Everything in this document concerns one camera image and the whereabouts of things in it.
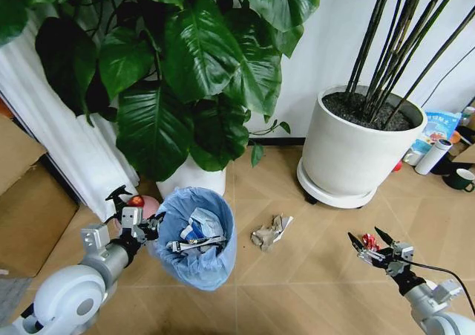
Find brown cardboard box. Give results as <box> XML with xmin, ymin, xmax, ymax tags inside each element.
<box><xmin>0</xmin><ymin>113</ymin><xmax>81</xmax><ymax>279</ymax></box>

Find black white flat wrapper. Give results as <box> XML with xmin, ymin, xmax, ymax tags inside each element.
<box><xmin>166</xmin><ymin>235</ymin><xmax>228</xmax><ymax>255</ymax></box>

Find crumpled brown paper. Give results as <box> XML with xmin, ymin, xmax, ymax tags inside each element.
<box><xmin>249</xmin><ymin>213</ymin><xmax>295</xmax><ymax>253</ymax></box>

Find large white round planter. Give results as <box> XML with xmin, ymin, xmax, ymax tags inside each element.
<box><xmin>301</xmin><ymin>85</ymin><xmax>428</xmax><ymax>198</ymax></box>

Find large green leafy plant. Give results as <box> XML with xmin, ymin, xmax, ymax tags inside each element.
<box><xmin>0</xmin><ymin>0</ymin><xmax>322</xmax><ymax>183</ymax></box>

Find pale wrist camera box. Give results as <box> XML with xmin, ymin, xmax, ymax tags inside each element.
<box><xmin>121</xmin><ymin>206</ymin><xmax>144</xmax><ymax>230</ymax></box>
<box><xmin>397</xmin><ymin>243</ymin><xmax>415</xmax><ymax>265</ymax></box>

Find small white cup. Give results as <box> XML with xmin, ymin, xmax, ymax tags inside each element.
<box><xmin>402</xmin><ymin>148</ymin><xmax>423</xmax><ymax>167</ymax></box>

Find red wrapper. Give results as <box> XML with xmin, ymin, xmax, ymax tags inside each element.
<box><xmin>361</xmin><ymin>233</ymin><xmax>380</xmax><ymax>251</ymax></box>

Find dark green mug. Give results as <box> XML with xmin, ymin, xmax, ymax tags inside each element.
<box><xmin>442</xmin><ymin>167</ymin><xmax>475</xmax><ymax>194</ymax></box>

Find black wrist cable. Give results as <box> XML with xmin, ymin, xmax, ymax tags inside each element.
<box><xmin>407</xmin><ymin>259</ymin><xmax>475</xmax><ymax>316</ymax></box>

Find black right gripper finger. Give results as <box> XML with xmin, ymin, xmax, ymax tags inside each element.
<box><xmin>373</xmin><ymin>226</ymin><xmax>400</xmax><ymax>251</ymax></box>
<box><xmin>347</xmin><ymin>231</ymin><xmax>376</xmax><ymax>264</ymax></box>

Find blue printed plastic bag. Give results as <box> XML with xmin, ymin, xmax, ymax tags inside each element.
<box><xmin>410</xmin><ymin>111</ymin><xmax>462</xmax><ymax>157</ymax></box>

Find crumpled white blue paper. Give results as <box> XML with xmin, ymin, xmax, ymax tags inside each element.
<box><xmin>186</xmin><ymin>206</ymin><xmax>224</xmax><ymax>240</ymax></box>

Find trash bin with blue bag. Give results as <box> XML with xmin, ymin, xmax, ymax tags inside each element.
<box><xmin>146</xmin><ymin>186</ymin><xmax>238</xmax><ymax>292</ymax></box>

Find dark bamboo stem plant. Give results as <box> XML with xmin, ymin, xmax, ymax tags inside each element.
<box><xmin>344</xmin><ymin>0</ymin><xmax>475</xmax><ymax>131</ymax></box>

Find white ribbed curtain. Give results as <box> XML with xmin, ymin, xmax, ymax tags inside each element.
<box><xmin>0</xmin><ymin>7</ymin><xmax>141</xmax><ymax>224</ymax></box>

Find thin black wall cable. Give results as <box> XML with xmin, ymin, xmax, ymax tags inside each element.
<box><xmin>422</xmin><ymin>44</ymin><xmax>475</xmax><ymax>106</ymax></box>

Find white thermos bottle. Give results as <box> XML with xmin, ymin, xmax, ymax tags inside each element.
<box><xmin>414</xmin><ymin>138</ymin><xmax>453</xmax><ymax>176</ymax></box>

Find pink red ball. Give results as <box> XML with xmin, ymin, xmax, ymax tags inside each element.
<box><xmin>127</xmin><ymin>195</ymin><xmax>161</xmax><ymax>221</ymax></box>

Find white wheeled planter saucer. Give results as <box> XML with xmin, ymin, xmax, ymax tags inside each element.
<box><xmin>296</xmin><ymin>157</ymin><xmax>379</xmax><ymax>210</ymax></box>

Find small white plant pot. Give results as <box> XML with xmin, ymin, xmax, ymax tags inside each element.
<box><xmin>155</xmin><ymin>155</ymin><xmax>228</xmax><ymax>199</ymax></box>

